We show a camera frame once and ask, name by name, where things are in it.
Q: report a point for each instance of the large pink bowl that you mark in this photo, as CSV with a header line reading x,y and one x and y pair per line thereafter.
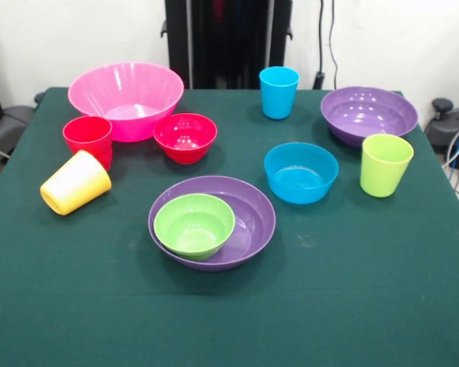
x,y
126,91

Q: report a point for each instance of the blue bowl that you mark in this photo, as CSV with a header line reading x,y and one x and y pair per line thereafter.
x,y
301,179

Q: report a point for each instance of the dark green table cloth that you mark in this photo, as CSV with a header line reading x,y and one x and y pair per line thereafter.
x,y
229,306

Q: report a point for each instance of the yellow cup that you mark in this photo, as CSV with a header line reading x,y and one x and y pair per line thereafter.
x,y
76,183

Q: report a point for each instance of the red bowl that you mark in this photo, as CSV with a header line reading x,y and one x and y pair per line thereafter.
x,y
185,139

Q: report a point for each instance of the green ribbed bowl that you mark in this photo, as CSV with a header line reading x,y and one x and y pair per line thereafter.
x,y
193,225

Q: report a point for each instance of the red cup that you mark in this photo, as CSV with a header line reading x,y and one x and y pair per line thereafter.
x,y
87,135

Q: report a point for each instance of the blue cup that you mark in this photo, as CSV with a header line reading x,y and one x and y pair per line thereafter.
x,y
278,97

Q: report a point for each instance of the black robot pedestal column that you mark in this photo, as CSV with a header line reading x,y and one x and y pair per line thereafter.
x,y
222,42

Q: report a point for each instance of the green cup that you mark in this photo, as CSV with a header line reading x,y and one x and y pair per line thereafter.
x,y
384,172

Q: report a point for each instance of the black office chair base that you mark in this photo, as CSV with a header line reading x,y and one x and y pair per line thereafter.
x,y
449,126
7,126

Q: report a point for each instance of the purple bowl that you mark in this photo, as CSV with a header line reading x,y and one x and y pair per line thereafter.
x,y
369,114
252,221

